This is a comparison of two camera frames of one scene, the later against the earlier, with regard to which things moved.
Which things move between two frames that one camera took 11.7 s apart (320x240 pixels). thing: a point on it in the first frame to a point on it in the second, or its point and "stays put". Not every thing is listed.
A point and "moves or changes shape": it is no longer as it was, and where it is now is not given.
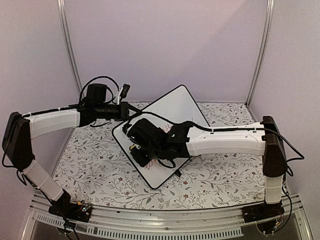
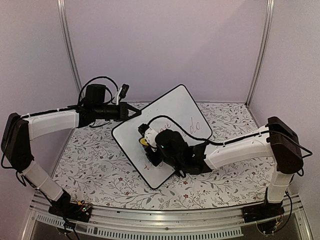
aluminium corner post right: x=265 y=46 stays put
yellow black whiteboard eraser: x=132 y=147 moves or changes shape
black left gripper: x=125 y=107 stays put
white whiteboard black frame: x=178 y=106 stays put
